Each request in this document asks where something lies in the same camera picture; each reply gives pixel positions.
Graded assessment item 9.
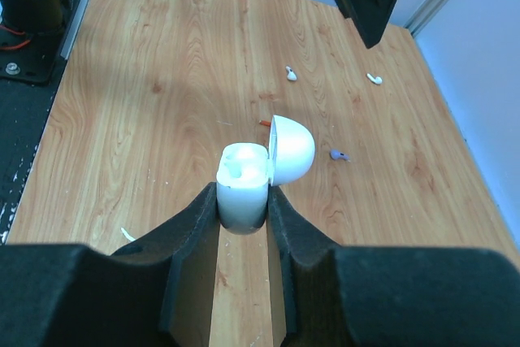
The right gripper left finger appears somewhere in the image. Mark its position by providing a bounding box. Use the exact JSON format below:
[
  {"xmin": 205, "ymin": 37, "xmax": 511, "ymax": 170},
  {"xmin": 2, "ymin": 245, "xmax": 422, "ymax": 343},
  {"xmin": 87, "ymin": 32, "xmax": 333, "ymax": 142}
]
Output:
[{"xmin": 1, "ymin": 183, "xmax": 219, "ymax": 346}]

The white plastic scrap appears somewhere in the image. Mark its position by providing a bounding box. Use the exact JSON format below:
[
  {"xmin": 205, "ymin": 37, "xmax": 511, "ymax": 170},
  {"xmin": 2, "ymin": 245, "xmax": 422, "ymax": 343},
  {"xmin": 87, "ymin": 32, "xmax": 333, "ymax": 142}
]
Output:
[{"xmin": 120, "ymin": 227, "xmax": 136, "ymax": 242}]

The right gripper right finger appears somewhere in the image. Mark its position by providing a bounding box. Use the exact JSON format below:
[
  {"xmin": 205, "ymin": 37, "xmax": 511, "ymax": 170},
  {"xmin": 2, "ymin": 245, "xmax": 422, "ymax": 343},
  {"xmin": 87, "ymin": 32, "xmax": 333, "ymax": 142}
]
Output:
[{"xmin": 267, "ymin": 189, "xmax": 519, "ymax": 346}]

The white earbud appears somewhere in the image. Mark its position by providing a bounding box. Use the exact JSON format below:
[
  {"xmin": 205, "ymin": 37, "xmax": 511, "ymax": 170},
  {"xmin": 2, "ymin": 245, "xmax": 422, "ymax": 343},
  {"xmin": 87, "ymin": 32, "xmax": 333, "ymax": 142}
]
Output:
[
  {"xmin": 366, "ymin": 73, "xmax": 383, "ymax": 85},
  {"xmin": 285, "ymin": 66, "xmax": 297, "ymax": 81}
]

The purple earbud centre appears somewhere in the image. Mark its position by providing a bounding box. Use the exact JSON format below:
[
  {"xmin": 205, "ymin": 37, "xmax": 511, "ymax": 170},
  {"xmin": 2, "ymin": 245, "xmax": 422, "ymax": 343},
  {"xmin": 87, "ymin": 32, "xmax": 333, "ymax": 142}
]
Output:
[{"xmin": 330, "ymin": 149, "xmax": 350, "ymax": 162}]

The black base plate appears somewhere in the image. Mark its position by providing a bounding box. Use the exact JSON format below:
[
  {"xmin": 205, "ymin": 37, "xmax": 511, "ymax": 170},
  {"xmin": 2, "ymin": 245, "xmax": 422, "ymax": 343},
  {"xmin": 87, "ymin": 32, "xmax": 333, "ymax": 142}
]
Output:
[{"xmin": 1, "ymin": 0, "xmax": 80, "ymax": 245}]

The white earbud charging case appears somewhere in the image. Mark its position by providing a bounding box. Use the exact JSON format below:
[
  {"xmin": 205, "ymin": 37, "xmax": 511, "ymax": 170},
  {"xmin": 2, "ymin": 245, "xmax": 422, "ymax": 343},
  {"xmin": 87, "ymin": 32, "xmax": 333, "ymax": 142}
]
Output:
[{"xmin": 216, "ymin": 115, "xmax": 315, "ymax": 235}]

